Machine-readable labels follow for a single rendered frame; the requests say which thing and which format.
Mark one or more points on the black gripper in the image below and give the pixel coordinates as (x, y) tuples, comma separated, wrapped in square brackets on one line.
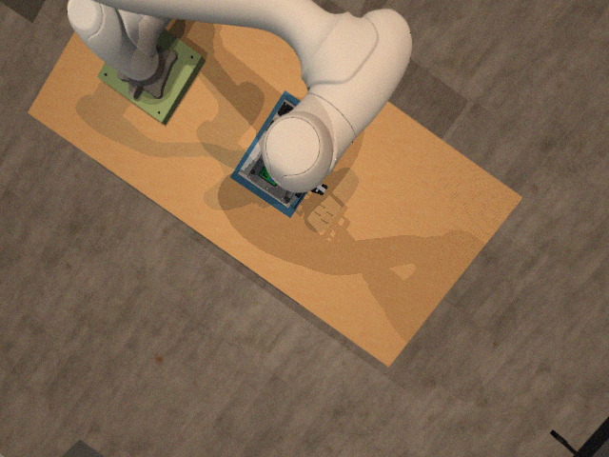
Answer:
[(320, 189)]

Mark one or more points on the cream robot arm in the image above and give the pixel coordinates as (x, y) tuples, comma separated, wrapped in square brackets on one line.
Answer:
[(351, 66)]

